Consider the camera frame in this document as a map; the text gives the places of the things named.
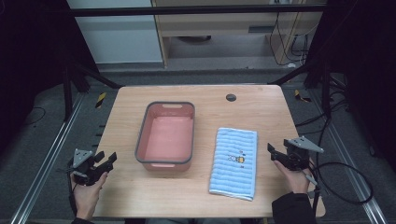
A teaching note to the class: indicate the black frame crossbar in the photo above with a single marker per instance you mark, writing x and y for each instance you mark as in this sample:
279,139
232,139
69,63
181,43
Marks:
186,10

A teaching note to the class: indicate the white cabinet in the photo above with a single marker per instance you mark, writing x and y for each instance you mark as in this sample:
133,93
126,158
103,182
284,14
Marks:
121,37

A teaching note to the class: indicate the aluminium floor rail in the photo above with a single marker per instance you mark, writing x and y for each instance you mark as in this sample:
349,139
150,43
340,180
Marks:
46,158
350,161

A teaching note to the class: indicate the person's left hand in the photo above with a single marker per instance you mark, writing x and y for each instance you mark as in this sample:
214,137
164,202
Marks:
87,194

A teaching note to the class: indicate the blue striped towel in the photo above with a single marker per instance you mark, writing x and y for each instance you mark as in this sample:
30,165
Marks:
233,163

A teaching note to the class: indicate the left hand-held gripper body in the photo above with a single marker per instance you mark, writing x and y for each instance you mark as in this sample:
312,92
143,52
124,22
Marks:
83,169

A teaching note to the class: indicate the black frame leg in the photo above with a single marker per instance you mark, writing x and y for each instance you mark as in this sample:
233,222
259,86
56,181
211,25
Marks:
325,90
67,93

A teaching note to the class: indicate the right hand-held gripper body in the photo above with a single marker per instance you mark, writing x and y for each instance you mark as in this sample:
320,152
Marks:
297,155

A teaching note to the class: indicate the yellow black tape strip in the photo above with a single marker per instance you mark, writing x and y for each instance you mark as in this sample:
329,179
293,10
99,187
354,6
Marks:
301,96
100,100

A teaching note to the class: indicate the light wooden desk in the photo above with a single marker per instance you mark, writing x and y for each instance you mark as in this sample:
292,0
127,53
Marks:
218,25

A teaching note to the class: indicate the person's right hand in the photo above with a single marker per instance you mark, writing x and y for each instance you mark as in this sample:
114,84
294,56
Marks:
294,179

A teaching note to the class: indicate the pink plastic basin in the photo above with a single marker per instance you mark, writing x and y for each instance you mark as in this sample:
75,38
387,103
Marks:
166,137

